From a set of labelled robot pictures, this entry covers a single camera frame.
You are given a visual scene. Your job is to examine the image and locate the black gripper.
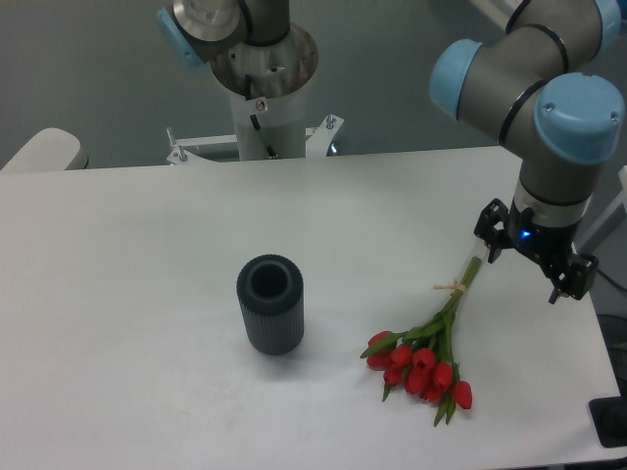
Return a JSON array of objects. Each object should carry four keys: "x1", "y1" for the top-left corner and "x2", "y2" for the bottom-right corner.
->
[{"x1": 474, "y1": 199, "x2": 599, "y2": 305}]

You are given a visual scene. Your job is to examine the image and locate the red tulip bouquet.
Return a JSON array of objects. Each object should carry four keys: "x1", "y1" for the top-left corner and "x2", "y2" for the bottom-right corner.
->
[{"x1": 361, "y1": 257, "x2": 482, "y2": 426}]

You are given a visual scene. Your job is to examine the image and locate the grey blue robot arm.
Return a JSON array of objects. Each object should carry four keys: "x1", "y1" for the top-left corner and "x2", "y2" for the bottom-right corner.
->
[{"x1": 157, "y1": 1, "x2": 626, "y2": 299}]

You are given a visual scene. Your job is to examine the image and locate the black device at table edge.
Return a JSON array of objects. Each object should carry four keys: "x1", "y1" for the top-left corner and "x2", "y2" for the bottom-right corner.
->
[{"x1": 589, "y1": 397, "x2": 626, "y2": 448}]

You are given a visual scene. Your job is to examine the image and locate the dark grey ribbed vase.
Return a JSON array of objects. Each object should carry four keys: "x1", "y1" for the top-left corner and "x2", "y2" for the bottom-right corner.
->
[{"x1": 236, "y1": 255, "x2": 305, "y2": 355}]

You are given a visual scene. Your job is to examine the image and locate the white rounded chair part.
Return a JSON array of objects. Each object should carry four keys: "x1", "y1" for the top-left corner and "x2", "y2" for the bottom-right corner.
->
[{"x1": 1, "y1": 127, "x2": 89, "y2": 174}]

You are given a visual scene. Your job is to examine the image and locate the white frame at right edge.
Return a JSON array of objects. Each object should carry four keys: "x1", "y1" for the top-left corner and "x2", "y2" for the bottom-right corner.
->
[{"x1": 576, "y1": 166, "x2": 626, "y2": 253}]

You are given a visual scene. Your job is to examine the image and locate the black base cable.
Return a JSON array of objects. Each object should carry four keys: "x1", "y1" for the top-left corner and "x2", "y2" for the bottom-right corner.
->
[{"x1": 243, "y1": 72, "x2": 279, "y2": 161}]

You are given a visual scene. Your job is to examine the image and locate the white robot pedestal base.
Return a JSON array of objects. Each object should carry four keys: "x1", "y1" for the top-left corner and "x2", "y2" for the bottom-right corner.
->
[{"x1": 165, "y1": 23, "x2": 345, "y2": 166}]

